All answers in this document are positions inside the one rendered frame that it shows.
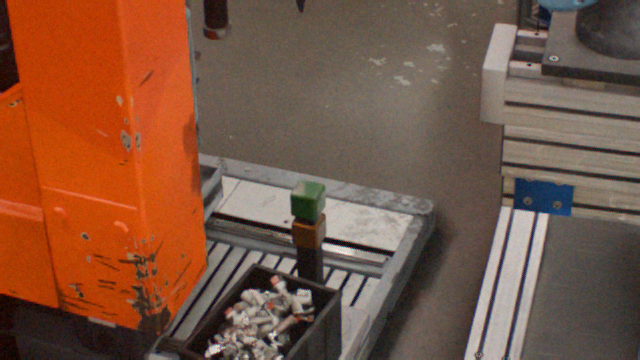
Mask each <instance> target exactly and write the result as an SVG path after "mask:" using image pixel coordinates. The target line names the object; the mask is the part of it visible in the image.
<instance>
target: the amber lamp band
mask: <svg viewBox="0 0 640 360"><path fill-rule="evenodd" d="M291 232H292V243H293V244H295V245H297V246H300V247H305V248H310V249H314V250H316V249H318V247H319V246H321V243H322V241H323V240H324V238H325V236H326V234H327V222H326V214H324V213H322V216H321V218H320V219H318V221H317V222H316V224H315V225H310V224H306V223H300V222H296V221H295V218H294V219H293V221H292V223H291Z"/></svg>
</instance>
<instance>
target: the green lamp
mask: <svg viewBox="0 0 640 360"><path fill-rule="evenodd" d="M325 206H326V186H325V184H322V183H316V182H311V181H307V180H299V181H298V182H297V184H296V185H295V187H294V188H293V190H292V192H291V194H290V208H291V215H292V216H294V217H298V218H304V219H308V220H313V221H315V220H317V219H318V217H320V216H321V214H322V212H323V211H324V208H325Z"/></svg>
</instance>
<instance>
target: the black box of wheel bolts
mask: <svg viewBox="0 0 640 360"><path fill-rule="evenodd" d="M342 297H343V291H340V290H336V289H333V288H330V287H326V286H323V285H319V283H316V282H313V281H310V280H307V279H304V278H300V277H297V276H294V275H291V274H288V273H285V272H281V271H277V270H274V269H271V268H268V267H265V266H261V264H258V263H255V262H253V263H252V264H251V267H250V268H249V269H248V270H247V271H246V272H244V273H243V275H242V276H241V277H240V278H239V279H238V280H237V281H236V283H235V284H234V285H233V286H232V288H231V289H230V290H229V292H228V293H227V294H226V295H225V296H223V297H222V298H221V299H220V301H219V302H218V303H217V304H216V305H215V306H214V307H213V309H212V311H211V312H210V313H209V314H208V315H207V316H206V318H205V319H204V320H203V321H202V322H201V323H199V324H198V326H197V327H196V328H195V329H194V330H193V331H192V332H191V333H190V335H189V336H188V338H187V339H186V340H185V341H184V342H183V344H182V345H181V346H180V347H179V348H178V349H177V355H179V359H180V360H338V358H339V357H341V356H342V354H343V346H342Z"/></svg>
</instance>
